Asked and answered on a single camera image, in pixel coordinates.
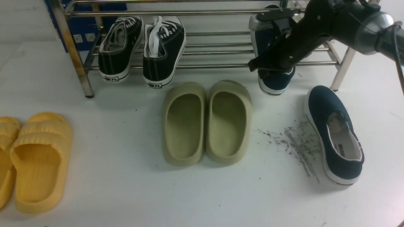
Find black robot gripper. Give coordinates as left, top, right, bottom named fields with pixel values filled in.
left=247, top=0, right=341, bottom=72

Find navy slip-on shoe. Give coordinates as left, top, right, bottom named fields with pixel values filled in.
left=304, top=86, right=365, bottom=186
left=249, top=14, right=296, bottom=96

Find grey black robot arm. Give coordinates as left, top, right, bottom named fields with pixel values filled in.
left=248, top=0, right=403, bottom=90

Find stainless steel shoe rack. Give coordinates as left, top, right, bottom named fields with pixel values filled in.
left=44, top=0, right=359, bottom=99

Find blue box behind rack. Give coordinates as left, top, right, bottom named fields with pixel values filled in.
left=43, top=0, right=127, bottom=53

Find olive green slipper right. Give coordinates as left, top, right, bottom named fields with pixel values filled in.
left=205, top=79, right=254, bottom=165

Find olive green slipper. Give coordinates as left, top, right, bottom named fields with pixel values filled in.
left=163, top=82, right=207, bottom=166
left=205, top=79, right=254, bottom=165

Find black canvas sneaker white laces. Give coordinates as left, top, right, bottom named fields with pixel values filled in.
left=143, top=16, right=186, bottom=89

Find olive green slipper left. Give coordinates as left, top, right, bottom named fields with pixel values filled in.
left=163, top=82, right=207, bottom=166

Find black canvas sneaker left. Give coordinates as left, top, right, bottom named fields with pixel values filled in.
left=98, top=17, right=144, bottom=83

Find yellow slipper right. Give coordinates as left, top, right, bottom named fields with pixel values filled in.
left=9, top=112, right=73, bottom=214

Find yellow slipper at edge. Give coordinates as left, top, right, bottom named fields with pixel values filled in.
left=0, top=116, right=21, bottom=209

